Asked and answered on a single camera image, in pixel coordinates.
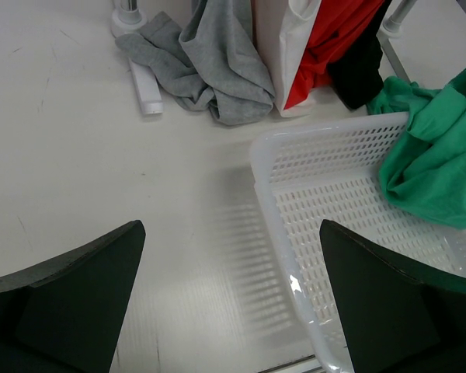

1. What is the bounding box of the black garment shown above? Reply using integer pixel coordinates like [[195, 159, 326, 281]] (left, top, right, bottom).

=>
[[327, 1, 391, 110]]

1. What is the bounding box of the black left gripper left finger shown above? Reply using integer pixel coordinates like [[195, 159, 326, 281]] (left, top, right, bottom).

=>
[[0, 220, 146, 372]]

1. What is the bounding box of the white plastic basket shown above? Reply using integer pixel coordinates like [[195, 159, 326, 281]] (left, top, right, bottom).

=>
[[249, 113, 466, 372]]

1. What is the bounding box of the green tank top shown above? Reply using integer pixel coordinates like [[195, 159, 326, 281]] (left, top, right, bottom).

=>
[[367, 68, 466, 229]]

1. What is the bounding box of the red and white garment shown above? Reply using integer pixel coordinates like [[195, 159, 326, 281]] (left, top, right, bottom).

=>
[[253, 1, 385, 117]]

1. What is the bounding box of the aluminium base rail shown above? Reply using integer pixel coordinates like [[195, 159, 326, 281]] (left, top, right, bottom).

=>
[[259, 355, 325, 373]]

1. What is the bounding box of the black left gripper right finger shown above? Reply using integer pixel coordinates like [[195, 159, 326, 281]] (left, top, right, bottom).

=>
[[319, 220, 466, 372]]

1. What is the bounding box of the white clothes rack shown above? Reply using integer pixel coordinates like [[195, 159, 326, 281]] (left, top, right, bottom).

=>
[[111, 1, 417, 117]]

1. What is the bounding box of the grey tank top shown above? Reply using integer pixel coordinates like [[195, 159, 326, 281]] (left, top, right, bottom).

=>
[[115, 1, 275, 126]]

